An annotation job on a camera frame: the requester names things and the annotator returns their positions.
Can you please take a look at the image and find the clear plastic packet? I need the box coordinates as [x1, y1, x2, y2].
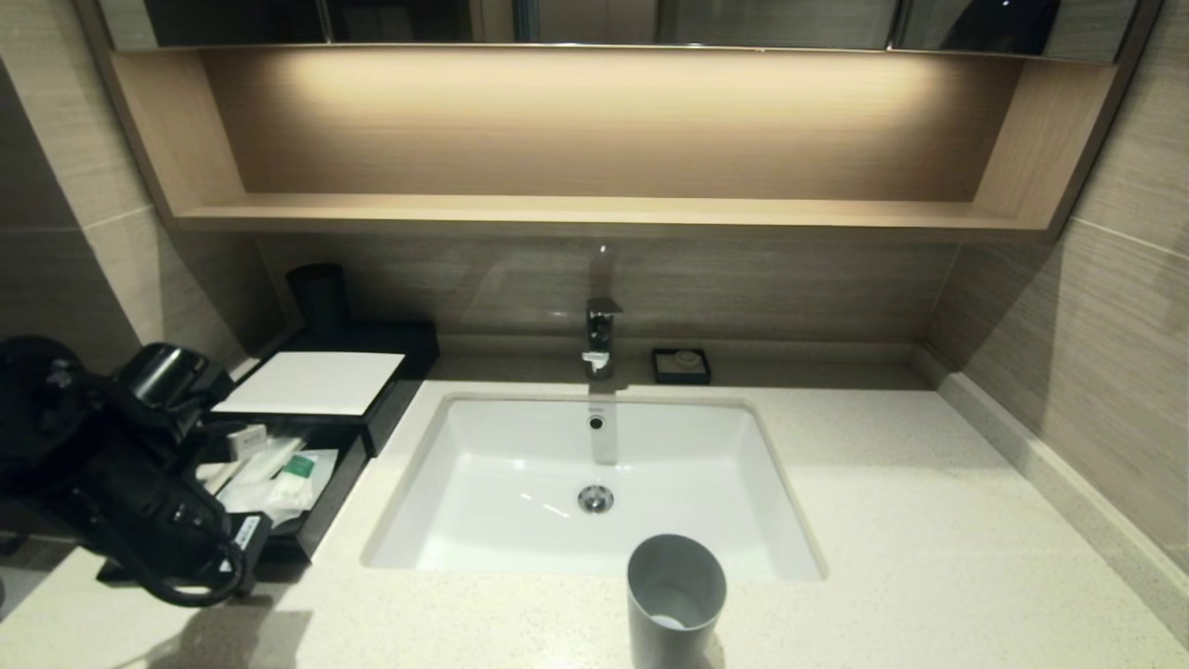
[218, 479, 307, 527]

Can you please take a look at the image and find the small packet with green label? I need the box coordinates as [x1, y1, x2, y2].
[269, 449, 339, 512]

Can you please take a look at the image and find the comb packet with green label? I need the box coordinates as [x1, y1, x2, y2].
[221, 437, 306, 493]

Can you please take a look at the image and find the black amenity tray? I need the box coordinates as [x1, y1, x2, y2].
[98, 413, 374, 584]

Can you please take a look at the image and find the grey cup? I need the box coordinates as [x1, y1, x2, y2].
[626, 533, 727, 669]

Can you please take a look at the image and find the black box body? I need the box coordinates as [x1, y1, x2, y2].
[209, 321, 442, 458]

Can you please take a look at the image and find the black cylindrical container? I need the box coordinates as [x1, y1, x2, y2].
[285, 263, 352, 340]

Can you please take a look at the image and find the white ceramic sink basin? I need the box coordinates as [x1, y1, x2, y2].
[362, 392, 828, 584]

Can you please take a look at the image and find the chrome faucet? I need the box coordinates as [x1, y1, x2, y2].
[582, 297, 625, 379]

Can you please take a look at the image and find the black soap dish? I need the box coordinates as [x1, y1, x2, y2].
[652, 348, 713, 386]

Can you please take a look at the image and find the mirror cabinet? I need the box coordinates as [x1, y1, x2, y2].
[93, 0, 1148, 62]

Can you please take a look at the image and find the stone backsplash ledge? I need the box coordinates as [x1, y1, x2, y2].
[915, 344, 1189, 642]

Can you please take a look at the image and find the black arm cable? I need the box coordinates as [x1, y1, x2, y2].
[84, 520, 247, 610]

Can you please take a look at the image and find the wooden wall shelf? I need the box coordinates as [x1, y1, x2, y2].
[79, 45, 1162, 244]

